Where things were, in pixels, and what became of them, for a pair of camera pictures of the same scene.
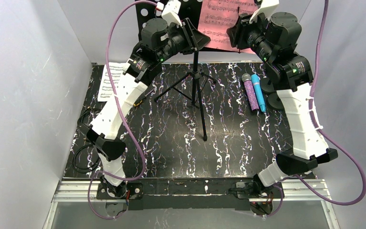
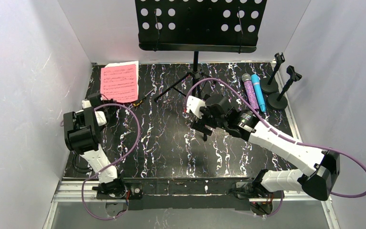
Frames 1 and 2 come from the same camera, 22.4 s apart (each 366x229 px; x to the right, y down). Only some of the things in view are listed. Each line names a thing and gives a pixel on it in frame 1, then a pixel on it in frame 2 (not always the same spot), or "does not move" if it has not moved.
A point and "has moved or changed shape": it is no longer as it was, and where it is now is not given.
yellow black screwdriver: (140, 101) does not move
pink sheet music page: (217, 16) has moved or changed shape
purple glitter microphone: (246, 78) does not move
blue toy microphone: (256, 83) does not move
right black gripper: (238, 33) -> (204, 123)
